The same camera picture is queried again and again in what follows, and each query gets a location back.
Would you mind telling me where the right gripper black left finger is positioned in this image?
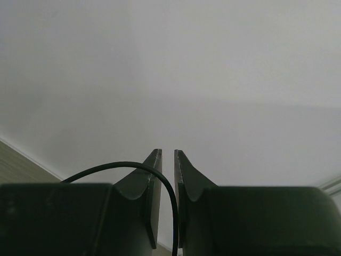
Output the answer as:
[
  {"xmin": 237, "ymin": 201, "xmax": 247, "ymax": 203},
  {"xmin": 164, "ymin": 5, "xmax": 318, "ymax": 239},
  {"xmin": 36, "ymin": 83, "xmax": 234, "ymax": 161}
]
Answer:
[{"xmin": 0, "ymin": 148, "xmax": 163, "ymax": 256}]

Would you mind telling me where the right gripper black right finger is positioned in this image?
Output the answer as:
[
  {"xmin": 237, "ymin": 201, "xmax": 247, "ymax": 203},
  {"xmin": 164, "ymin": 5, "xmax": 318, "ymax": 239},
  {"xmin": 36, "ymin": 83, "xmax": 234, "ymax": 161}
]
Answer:
[{"xmin": 174, "ymin": 150, "xmax": 340, "ymax": 255}]

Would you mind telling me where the black wired on-ear headphones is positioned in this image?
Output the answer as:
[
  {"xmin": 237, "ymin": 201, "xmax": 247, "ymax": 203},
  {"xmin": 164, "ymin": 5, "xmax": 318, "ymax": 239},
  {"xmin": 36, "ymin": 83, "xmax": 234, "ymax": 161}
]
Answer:
[{"xmin": 61, "ymin": 161, "xmax": 180, "ymax": 256}]

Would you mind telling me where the aluminium corner frame post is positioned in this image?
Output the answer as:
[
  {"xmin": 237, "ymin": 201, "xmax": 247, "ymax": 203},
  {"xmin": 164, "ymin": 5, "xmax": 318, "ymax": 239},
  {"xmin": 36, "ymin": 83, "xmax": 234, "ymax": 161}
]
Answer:
[{"xmin": 319, "ymin": 176, "xmax": 341, "ymax": 197}]

